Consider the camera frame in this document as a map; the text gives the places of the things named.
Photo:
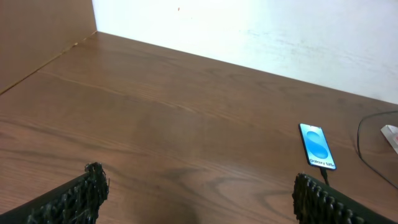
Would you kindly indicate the white power strip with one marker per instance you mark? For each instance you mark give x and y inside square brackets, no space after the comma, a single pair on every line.
[391,134]

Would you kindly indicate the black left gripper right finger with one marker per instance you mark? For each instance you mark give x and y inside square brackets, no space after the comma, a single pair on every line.
[316,202]

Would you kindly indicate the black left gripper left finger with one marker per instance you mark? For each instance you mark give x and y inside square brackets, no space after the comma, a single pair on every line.
[77,201]

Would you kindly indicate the blue Galaxy smartphone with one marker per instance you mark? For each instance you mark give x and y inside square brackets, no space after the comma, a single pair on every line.
[316,147]

